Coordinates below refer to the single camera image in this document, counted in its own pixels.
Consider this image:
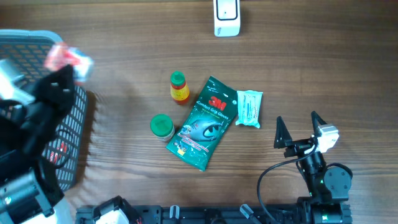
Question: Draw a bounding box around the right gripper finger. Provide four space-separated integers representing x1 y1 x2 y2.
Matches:
274 116 293 149
311 111 327 137

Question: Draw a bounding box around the red snack bar wrapper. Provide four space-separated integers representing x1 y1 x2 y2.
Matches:
48 141 68 165

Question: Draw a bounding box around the light green tissue packet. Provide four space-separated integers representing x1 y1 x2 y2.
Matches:
235 90 263 129

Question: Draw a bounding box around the red white small packet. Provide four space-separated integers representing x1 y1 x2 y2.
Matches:
44 42 95 85

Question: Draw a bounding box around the green 3M glove packet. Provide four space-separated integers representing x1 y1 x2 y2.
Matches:
166 76 238 171

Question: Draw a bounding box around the red yellow sauce bottle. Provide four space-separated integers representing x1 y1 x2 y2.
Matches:
170 71 190 105

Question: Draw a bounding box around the green lid jar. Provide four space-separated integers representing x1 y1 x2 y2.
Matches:
150 114 175 142

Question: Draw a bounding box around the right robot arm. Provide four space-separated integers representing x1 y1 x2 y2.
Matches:
274 111 353 224

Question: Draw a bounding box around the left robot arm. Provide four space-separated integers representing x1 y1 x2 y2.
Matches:
1 65 75 224

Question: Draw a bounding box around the white barcode scanner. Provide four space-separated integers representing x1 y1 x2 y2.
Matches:
213 0 241 37

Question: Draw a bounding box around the grey plastic mesh basket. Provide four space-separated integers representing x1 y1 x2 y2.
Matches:
1 29 88 192

